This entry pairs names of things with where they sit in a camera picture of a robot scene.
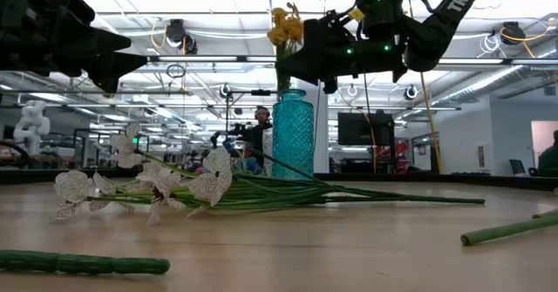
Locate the yellow artificial flower bunch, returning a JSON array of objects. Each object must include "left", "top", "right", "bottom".
[{"left": 267, "top": 2, "right": 305, "bottom": 92}]

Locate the red artificial tulip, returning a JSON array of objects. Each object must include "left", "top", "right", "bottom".
[{"left": 459, "top": 213, "right": 558, "bottom": 247}]

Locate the red equipment stand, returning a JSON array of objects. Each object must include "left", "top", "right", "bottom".
[{"left": 378, "top": 140, "right": 412, "bottom": 173}]

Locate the black ceiling cable reel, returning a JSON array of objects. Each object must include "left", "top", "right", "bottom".
[
  {"left": 164, "top": 18, "right": 199, "bottom": 56},
  {"left": 500, "top": 20, "right": 527, "bottom": 46}
]

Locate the teal textured glass vase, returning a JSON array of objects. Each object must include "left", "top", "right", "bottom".
[{"left": 272, "top": 88, "right": 315, "bottom": 180}]

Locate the black monitor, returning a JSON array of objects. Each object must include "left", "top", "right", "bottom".
[{"left": 337, "top": 111, "right": 396, "bottom": 147}]

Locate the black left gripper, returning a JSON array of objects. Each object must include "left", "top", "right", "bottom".
[{"left": 0, "top": 0, "right": 149, "bottom": 94}]

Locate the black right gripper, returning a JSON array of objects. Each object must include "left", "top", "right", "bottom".
[{"left": 275, "top": 15, "right": 409, "bottom": 94}]

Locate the person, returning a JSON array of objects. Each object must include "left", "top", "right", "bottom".
[
  {"left": 537, "top": 129, "right": 558, "bottom": 178},
  {"left": 249, "top": 105, "right": 275, "bottom": 167}
]

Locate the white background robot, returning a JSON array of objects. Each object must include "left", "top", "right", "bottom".
[{"left": 12, "top": 99, "right": 51, "bottom": 156}]

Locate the blue artificial flower bunch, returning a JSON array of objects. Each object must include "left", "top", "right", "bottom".
[{"left": 222, "top": 139, "right": 263, "bottom": 175}]

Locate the white artificial flower bunch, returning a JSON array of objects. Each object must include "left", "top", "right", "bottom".
[{"left": 48, "top": 123, "right": 486, "bottom": 227}]

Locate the yellow cable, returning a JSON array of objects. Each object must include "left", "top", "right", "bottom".
[{"left": 418, "top": 71, "right": 443, "bottom": 175}]

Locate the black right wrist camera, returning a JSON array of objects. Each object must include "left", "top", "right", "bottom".
[{"left": 357, "top": 0, "right": 405, "bottom": 40}]

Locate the red artificial flower bunch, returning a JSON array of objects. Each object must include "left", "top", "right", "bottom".
[{"left": 0, "top": 249, "right": 172, "bottom": 277}]

